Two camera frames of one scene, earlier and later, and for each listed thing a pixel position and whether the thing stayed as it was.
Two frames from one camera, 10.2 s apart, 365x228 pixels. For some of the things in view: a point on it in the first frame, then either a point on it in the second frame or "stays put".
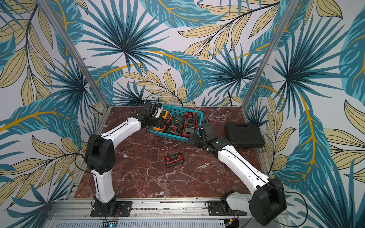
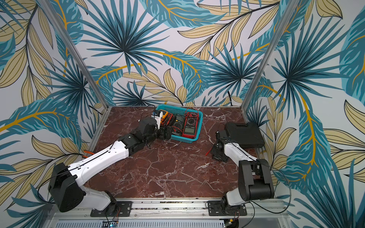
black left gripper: (159, 123) -> (162, 136)
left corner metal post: (75, 53) stays put
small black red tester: (174, 159) -> (168, 132)
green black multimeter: (176, 125) stays put
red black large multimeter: (190, 125) stays put
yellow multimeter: (164, 115) stays put
